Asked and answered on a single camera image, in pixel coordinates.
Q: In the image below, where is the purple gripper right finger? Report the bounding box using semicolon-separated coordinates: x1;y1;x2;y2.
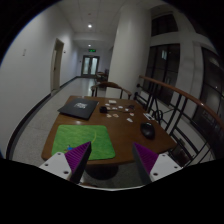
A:
132;142;184;186

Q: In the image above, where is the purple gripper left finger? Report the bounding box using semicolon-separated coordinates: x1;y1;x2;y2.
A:
39;141;93;185

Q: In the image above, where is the green mouse pad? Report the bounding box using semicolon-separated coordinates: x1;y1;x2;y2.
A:
52;125;115;161

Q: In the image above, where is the black computer mouse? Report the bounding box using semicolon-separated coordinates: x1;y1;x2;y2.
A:
140;122;155;139

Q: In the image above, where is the wooden table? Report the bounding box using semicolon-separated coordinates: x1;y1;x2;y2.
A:
41;96;176;165

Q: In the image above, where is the black closed laptop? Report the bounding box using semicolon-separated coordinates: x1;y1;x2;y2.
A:
59;98;98;120

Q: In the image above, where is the small black box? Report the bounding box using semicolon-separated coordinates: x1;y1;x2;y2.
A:
99;106;108;113

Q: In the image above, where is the wooden stair railing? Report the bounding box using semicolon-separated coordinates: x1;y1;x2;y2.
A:
134;76;224;167

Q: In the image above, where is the double glass door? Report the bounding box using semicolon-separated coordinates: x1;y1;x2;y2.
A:
81;55;100;76

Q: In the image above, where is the side doorway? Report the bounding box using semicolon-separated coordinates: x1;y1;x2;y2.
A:
51;39;64;91

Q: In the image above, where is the green exit sign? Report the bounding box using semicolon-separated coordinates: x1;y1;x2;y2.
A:
88;49;96;53

